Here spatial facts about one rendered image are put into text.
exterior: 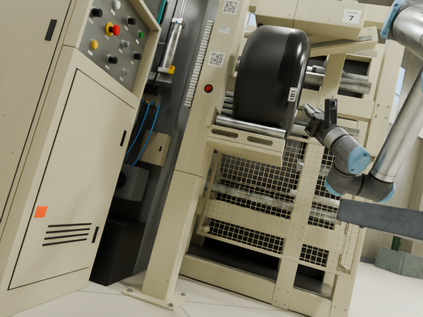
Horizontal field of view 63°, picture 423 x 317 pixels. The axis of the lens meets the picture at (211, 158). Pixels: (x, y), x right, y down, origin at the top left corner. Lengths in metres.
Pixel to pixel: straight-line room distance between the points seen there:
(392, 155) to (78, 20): 1.16
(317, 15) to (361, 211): 1.70
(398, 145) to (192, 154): 0.90
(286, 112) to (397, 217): 1.08
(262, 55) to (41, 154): 0.97
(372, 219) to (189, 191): 1.20
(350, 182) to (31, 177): 1.09
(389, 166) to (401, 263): 6.17
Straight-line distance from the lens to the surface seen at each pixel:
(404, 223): 0.58
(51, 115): 1.23
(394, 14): 1.22
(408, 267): 7.64
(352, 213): 0.64
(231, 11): 1.95
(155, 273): 1.77
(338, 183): 1.37
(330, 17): 2.21
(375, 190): 1.40
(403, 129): 1.33
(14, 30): 1.43
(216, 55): 1.84
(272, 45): 1.63
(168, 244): 1.73
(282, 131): 1.60
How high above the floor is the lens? 0.55
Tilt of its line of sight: 6 degrees up
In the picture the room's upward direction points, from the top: 15 degrees clockwise
